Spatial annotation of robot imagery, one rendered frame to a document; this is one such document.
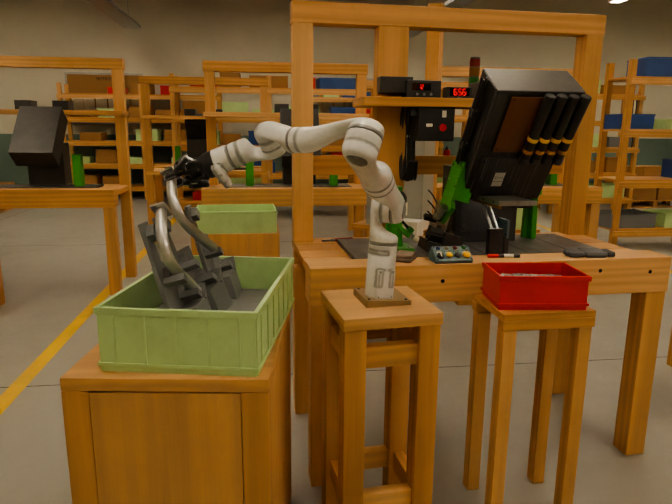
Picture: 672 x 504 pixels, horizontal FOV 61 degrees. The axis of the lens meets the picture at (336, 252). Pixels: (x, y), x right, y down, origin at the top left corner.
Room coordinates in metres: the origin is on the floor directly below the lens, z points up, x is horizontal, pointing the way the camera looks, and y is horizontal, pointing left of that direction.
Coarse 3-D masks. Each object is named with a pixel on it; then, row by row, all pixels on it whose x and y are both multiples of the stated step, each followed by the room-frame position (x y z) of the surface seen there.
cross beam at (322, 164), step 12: (324, 156) 2.73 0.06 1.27; (336, 156) 2.74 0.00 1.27; (420, 156) 2.81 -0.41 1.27; (432, 156) 2.82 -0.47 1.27; (444, 156) 2.83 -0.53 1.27; (324, 168) 2.73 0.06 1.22; (336, 168) 2.74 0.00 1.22; (348, 168) 2.75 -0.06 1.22; (420, 168) 2.81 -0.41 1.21; (432, 168) 2.82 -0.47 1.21; (552, 168) 2.94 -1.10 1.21
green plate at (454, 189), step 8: (456, 168) 2.41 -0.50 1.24; (464, 168) 2.37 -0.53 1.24; (448, 176) 2.47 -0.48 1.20; (456, 176) 2.38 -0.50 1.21; (464, 176) 2.37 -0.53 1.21; (448, 184) 2.44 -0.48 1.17; (456, 184) 2.36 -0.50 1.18; (464, 184) 2.38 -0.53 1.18; (448, 192) 2.41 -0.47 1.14; (456, 192) 2.36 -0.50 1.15; (464, 192) 2.38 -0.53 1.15; (448, 200) 2.39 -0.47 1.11; (456, 200) 2.37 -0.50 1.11; (464, 200) 2.38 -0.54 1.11
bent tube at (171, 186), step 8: (168, 168) 1.66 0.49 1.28; (168, 184) 1.64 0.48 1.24; (176, 184) 1.65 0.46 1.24; (168, 192) 1.62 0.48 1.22; (176, 192) 1.63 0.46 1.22; (168, 200) 1.61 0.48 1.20; (176, 200) 1.61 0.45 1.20; (176, 208) 1.60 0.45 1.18; (176, 216) 1.60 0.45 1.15; (184, 216) 1.61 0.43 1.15; (184, 224) 1.61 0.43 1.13; (192, 224) 1.64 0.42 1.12; (192, 232) 1.64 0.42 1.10; (200, 232) 1.67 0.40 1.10; (200, 240) 1.68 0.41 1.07; (208, 240) 1.70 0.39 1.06; (208, 248) 1.72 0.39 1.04; (216, 248) 1.74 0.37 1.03
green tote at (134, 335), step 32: (224, 256) 1.94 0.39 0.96; (128, 288) 1.53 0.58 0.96; (256, 288) 1.93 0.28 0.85; (288, 288) 1.80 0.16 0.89; (128, 320) 1.35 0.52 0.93; (160, 320) 1.34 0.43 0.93; (192, 320) 1.34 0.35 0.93; (224, 320) 1.33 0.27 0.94; (256, 320) 1.33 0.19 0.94; (128, 352) 1.35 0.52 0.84; (160, 352) 1.34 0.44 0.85; (192, 352) 1.34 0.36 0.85; (224, 352) 1.33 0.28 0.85; (256, 352) 1.33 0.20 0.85
